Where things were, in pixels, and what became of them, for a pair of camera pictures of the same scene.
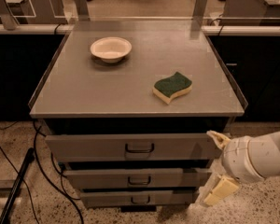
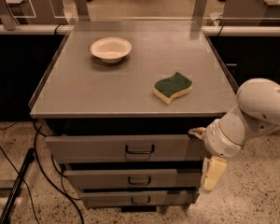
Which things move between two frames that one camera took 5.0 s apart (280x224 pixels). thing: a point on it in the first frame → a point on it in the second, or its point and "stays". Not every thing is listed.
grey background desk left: x=42 y=5 stays
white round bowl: x=110 y=49 stays
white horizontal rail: x=2 y=28 stays
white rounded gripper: x=235 y=160 → x=217 y=138
